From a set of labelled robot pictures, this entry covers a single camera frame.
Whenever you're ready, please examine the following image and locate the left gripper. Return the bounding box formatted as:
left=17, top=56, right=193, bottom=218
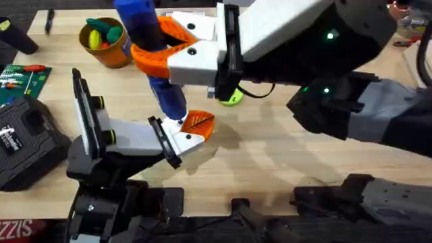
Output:
left=66, top=108, right=216, bottom=183

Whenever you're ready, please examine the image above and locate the blue electric screwdriver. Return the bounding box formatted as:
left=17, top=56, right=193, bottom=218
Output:
left=112, top=0, right=189, bottom=123

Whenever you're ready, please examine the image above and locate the green disc with holes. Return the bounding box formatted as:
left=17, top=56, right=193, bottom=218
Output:
left=217, top=87, right=244, bottom=107

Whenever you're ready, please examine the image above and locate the orange tub with toys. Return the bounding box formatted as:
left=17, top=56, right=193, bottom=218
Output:
left=78, top=16, right=133, bottom=70

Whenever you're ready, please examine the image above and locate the black upright left wrist plate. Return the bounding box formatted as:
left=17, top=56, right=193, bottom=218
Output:
left=71, top=67, right=103, bottom=160

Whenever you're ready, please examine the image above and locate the black pen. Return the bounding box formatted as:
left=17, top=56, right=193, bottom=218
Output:
left=45, top=7, right=55, bottom=36

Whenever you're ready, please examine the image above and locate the black textured case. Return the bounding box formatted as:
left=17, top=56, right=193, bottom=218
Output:
left=0, top=94, right=72, bottom=192

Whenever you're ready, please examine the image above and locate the green board with blocks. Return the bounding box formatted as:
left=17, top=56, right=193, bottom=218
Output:
left=0, top=63, right=53, bottom=106

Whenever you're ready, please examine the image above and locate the black cylinder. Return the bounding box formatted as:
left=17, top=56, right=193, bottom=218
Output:
left=0, top=16, right=40, bottom=55

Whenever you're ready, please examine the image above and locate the red printed box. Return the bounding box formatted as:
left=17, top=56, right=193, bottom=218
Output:
left=0, top=218, right=48, bottom=243

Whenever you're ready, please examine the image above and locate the heap of tools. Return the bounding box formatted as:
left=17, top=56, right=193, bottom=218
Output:
left=387, top=0, right=432, bottom=48

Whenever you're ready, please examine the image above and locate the thin black cable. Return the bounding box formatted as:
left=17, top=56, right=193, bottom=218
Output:
left=236, top=82, right=276, bottom=100

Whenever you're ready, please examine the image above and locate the black rail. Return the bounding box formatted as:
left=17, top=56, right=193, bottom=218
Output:
left=111, top=198, right=432, bottom=243

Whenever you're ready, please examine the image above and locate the thick black cable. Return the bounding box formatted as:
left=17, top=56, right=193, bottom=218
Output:
left=416, top=20, right=432, bottom=87

